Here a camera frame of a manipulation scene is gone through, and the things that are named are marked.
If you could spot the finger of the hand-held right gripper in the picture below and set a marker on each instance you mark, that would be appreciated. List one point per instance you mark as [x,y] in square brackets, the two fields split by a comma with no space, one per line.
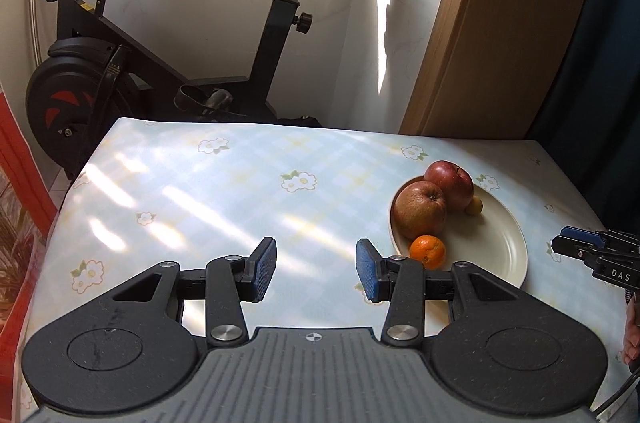
[577,233]
[570,247]

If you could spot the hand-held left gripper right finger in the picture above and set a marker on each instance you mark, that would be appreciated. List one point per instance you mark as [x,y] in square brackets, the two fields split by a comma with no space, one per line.
[367,272]

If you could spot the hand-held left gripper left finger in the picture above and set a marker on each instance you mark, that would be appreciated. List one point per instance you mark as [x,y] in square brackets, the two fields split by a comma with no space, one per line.
[265,270]

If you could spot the small orange tangerine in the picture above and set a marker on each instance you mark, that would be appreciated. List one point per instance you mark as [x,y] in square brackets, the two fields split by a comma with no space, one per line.
[427,250]

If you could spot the dull red apple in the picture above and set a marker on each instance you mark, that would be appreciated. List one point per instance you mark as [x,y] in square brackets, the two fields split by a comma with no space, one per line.
[419,209]

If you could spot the cream round plate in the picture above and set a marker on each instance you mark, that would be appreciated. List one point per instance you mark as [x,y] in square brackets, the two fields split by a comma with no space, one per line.
[480,253]

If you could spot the small brown kiwi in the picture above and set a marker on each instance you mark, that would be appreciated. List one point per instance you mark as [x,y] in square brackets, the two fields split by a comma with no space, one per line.
[474,206]

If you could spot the dark red apple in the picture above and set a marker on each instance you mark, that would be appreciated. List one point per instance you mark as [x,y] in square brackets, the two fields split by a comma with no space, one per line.
[451,180]

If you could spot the person's right hand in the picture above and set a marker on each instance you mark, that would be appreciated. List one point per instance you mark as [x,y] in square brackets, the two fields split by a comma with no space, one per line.
[633,328]

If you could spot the floral checked tablecloth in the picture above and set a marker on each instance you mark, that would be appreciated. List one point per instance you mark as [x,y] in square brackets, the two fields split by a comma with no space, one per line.
[200,203]

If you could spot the dark blue curtain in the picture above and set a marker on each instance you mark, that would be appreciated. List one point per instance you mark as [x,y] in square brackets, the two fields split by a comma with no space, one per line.
[600,78]

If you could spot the wooden board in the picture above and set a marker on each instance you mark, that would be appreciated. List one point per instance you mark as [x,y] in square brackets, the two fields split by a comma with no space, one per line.
[500,28]

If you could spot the black exercise bike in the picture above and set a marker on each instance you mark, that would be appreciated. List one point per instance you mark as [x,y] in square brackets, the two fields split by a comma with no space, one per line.
[120,68]

